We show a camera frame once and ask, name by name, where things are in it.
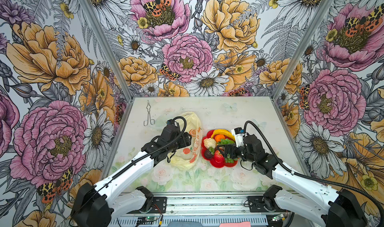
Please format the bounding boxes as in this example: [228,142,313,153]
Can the green fake grapes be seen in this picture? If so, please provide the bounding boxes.
[216,139,237,164]

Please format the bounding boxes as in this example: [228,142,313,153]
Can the yellow fake banana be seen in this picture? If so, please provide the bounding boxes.
[211,129,235,140]

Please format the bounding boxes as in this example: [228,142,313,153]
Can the pink cloth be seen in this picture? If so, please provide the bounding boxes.
[219,222,251,227]

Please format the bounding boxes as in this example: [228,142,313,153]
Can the metal tongs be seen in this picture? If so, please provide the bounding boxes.
[143,101,156,126]

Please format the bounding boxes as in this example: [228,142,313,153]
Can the cream fake garlic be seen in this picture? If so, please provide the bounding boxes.
[203,138,217,149]

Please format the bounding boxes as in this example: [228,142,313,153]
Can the small circuit board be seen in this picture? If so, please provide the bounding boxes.
[136,217,164,227]

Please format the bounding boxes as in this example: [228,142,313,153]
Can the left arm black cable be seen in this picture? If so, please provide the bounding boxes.
[68,116,188,227]

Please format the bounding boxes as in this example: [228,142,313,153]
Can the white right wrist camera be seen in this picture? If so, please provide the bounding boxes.
[231,127,246,148]

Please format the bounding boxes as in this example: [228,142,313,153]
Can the aluminium front rail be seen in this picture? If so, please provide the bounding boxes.
[130,193,276,215]

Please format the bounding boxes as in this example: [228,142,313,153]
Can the orange fake fruit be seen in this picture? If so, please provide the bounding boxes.
[214,134,226,143]

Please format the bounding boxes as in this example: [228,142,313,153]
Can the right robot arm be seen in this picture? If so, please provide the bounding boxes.
[224,128,368,227]

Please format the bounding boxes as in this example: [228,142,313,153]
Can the translucent yellowish plastic bag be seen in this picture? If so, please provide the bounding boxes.
[168,111,204,171]

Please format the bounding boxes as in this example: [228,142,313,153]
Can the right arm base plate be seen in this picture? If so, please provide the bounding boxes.
[244,196,287,213]

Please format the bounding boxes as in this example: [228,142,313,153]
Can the dark purple fake mangosteen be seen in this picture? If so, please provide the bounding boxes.
[204,147,215,160]

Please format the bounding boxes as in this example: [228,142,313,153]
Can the red flower-shaped bowl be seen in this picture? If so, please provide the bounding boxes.
[201,129,238,168]

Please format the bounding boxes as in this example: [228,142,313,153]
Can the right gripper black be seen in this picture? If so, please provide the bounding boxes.
[216,143,256,163]

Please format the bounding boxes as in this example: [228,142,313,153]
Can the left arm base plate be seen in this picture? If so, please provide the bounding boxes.
[139,197,168,214]

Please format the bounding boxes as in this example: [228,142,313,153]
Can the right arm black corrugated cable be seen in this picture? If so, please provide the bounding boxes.
[242,120,384,227]

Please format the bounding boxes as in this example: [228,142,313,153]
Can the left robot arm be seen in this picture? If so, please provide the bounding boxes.
[70,119,192,227]

